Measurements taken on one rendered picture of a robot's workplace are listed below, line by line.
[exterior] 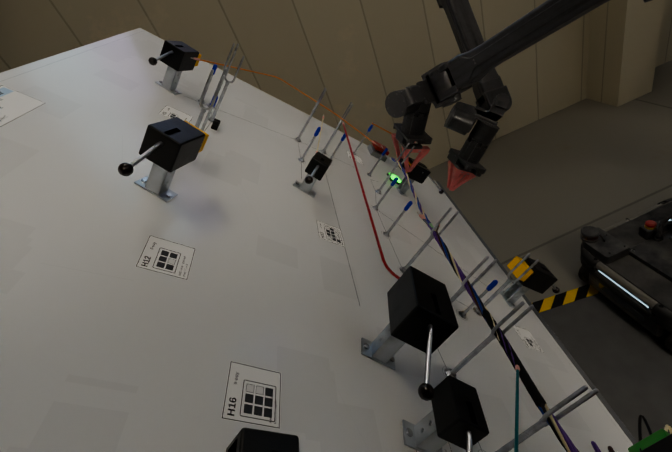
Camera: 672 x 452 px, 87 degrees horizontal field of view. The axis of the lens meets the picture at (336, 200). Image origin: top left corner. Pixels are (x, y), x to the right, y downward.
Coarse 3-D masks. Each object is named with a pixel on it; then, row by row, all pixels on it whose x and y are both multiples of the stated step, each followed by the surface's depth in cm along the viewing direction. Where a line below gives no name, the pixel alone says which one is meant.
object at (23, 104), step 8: (0, 88) 45; (8, 88) 46; (0, 96) 44; (8, 96) 44; (16, 96) 45; (24, 96) 46; (0, 104) 42; (8, 104) 43; (16, 104) 44; (24, 104) 45; (32, 104) 46; (40, 104) 46; (0, 112) 41; (8, 112) 42; (16, 112) 43; (24, 112) 44; (0, 120) 40; (8, 120) 41
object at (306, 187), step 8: (312, 160) 62; (320, 160) 64; (328, 160) 65; (312, 168) 63; (320, 168) 63; (312, 176) 60; (320, 176) 63; (296, 184) 66; (304, 184) 66; (312, 184) 65; (304, 192) 66; (312, 192) 67
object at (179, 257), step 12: (156, 240) 38; (168, 240) 39; (144, 252) 36; (156, 252) 37; (168, 252) 38; (180, 252) 39; (192, 252) 40; (144, 264) 35; (156, 264) 36; (168, 264) 36; (180, 264) 37; (180, 276) 36
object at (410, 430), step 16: (448, 384) 34; (464, 384) 34; (432, 400) 34; (448, 400) 33; (464, 400) 32; (432, 416) 34; (448, 416) 32; (464, 416) 31; (480, 416) 32; (416, 432) 35; (432, 432) 33; (448, 432) 31; (464, 432) 31; (480, 432) 31; (416, 448) 34; (432, 448) 34; (464, 448) 32
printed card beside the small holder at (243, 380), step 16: (240, 368) 32; (256, 368) 32; (240, 384) 30; (256, 384) 31; (272, 384) 32; (224, 400) 29; (240, 400) 29; (256, 400) 30; (272, 400) 31; (224, 416) 28; (240, 416) 28; (256, 416) 29; (272, 416) 30
